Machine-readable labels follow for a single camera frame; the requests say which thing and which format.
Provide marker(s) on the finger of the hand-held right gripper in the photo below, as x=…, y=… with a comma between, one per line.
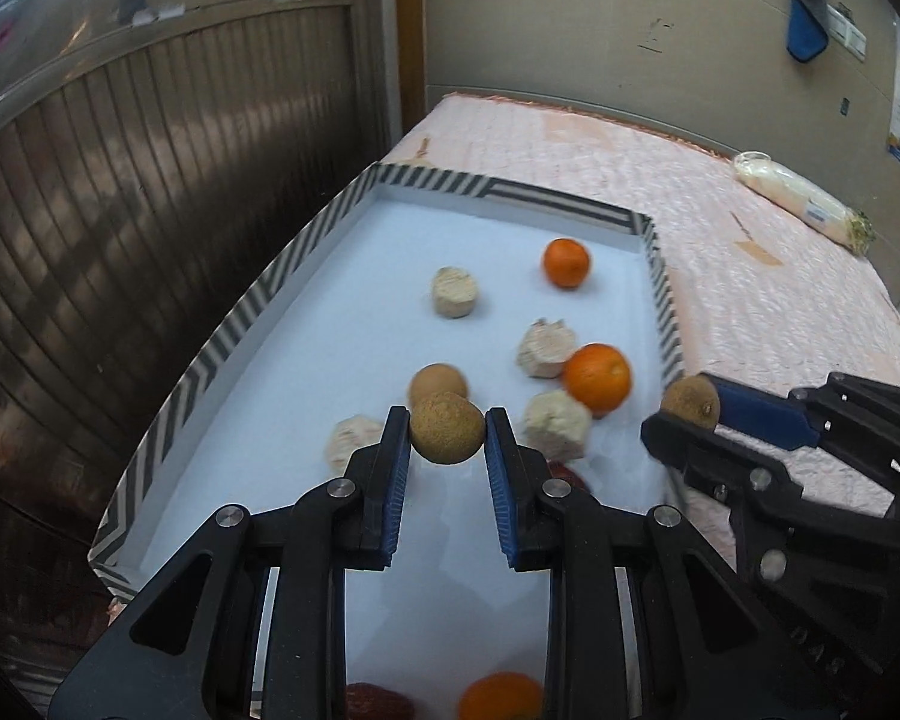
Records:
x=757, y=409
x=690, y=450

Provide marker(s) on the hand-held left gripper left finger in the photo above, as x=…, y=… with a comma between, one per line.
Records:
x=394, y=495

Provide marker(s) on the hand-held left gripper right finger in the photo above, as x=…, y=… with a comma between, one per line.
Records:
x=504, y=495

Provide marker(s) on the brown longan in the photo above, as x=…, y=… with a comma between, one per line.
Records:
x=436, y=379
x=690, y=403

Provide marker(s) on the red date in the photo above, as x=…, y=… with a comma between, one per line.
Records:
x=570, y=474
x=375, y=701

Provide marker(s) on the brown kiwi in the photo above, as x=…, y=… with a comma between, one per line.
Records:
x=447, y=427

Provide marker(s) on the large orange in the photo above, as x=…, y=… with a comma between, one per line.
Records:
x=597, y=379
x=501, y=697

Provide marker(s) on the striped cardboard box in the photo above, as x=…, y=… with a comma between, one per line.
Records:
x=307, y=315

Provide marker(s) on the small orange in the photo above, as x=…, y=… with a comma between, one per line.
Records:
x=567, y=262

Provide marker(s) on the wrapped white daikon radish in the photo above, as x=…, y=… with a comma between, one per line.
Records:
x=787, y=191

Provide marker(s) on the ribbed brown partition panel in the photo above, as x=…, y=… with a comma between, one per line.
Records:
x=120, y=240

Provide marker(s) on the blue hanging cloth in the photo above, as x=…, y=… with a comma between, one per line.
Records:
x=806, y=30

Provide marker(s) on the white wall switch panel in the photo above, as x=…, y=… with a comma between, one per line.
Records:
x=851, y=34

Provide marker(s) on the brown wooden door frame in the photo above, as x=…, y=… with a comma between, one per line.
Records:
x=409, y=37

